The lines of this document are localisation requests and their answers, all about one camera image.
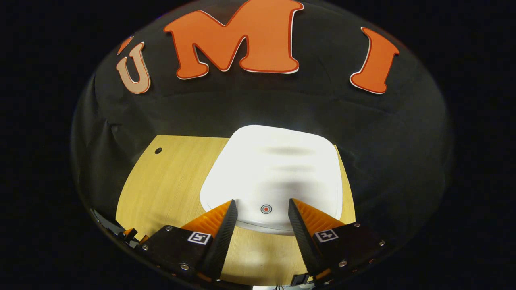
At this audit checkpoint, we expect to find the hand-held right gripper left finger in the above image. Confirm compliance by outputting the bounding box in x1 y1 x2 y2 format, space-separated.
137 199 238 281

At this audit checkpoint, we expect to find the black backdrop cloth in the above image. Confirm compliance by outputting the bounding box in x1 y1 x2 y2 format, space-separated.
71 0 454 258

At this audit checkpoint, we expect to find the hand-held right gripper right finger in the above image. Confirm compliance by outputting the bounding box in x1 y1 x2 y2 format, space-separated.
288 198 385 280

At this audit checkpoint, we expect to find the wooden desktop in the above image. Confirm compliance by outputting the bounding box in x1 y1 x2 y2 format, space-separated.
116 135 356 286

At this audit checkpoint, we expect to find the white desktop garbage bin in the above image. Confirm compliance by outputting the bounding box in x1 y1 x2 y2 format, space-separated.
200 125 343 236

